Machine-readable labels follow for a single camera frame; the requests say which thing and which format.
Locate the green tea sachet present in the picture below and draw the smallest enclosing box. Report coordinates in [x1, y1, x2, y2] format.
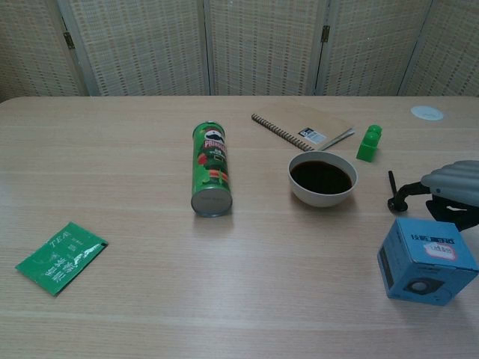
[14, 221, 110, 298]

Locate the black plastic spoon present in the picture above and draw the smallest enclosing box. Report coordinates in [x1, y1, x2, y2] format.
[387, 170, 403, 215]

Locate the woven folding screen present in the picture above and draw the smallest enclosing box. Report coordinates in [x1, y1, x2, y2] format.
[0, 0, 479, 98]

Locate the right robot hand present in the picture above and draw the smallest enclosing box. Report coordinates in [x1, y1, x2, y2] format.
[391, 159, 479, 233]

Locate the brown spiral notebook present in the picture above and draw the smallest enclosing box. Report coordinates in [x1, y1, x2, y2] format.
[251, 105, 356, 153]

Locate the green toy building block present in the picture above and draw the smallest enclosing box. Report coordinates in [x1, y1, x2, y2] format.
[356, 124, 383, 164]

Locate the white ceramic bowl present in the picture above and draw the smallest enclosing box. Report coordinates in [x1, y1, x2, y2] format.
[287, 150, 359, 209]

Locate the dark coffee liquid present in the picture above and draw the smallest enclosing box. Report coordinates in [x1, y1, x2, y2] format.
[290, 160, 353, 195]

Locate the blue cardboard box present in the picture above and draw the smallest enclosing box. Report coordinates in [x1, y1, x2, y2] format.
[376, 217, 479, 307]

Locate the green Pringles can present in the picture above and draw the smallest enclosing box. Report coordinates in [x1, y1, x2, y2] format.
[190, 119, 234, 218]

